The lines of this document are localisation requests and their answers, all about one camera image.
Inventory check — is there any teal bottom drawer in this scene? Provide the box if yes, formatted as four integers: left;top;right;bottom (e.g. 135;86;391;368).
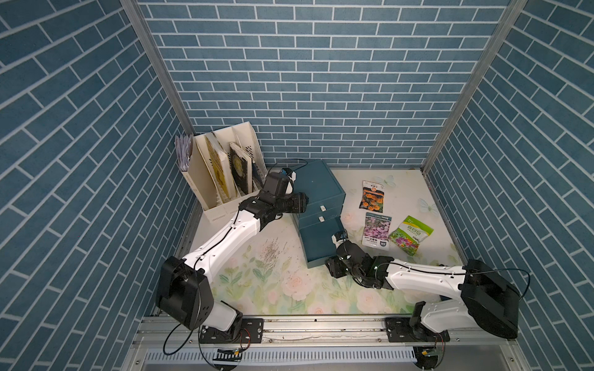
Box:
299;217;344;269

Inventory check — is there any teal plastic drawer cabinet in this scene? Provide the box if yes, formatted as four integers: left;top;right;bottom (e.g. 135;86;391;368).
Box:
292;160;346;230

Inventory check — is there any pink flower seed bag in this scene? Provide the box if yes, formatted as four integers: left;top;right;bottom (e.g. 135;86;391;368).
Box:
362;213;391;250

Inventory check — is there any orange flower seed bag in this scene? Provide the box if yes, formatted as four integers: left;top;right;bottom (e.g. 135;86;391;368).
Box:
359;181;385;213

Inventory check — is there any green zinnia seed bag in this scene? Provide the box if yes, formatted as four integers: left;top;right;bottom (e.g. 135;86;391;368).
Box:
388;216;434;256

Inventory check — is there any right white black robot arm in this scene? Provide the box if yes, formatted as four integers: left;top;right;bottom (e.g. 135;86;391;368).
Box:
326;233;523;340

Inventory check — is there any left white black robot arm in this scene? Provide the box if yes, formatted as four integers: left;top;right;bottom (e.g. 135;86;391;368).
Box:
156;168;309;333

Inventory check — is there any dark sunflower cover book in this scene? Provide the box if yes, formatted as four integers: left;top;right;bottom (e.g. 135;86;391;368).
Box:
230;142;253;195

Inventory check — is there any cream file organizer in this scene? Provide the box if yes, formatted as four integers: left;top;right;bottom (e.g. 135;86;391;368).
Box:
175;122;268;223

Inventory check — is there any yellow cover book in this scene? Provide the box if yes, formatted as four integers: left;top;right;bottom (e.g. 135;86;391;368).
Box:
205;133;236;203

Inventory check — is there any purple paper stack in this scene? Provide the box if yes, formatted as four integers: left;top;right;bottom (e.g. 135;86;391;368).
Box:
174;134;193;173

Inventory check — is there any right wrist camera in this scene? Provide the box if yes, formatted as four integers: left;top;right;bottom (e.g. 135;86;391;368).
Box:
332;230;349;248

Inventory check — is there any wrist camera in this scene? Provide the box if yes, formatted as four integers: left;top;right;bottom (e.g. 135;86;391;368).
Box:
332;230;349;248
281;167;296;195

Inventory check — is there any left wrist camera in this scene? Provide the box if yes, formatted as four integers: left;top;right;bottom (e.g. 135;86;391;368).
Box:
281;167;296;195

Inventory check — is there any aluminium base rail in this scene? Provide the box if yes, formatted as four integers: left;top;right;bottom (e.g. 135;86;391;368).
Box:
122;315;529;370

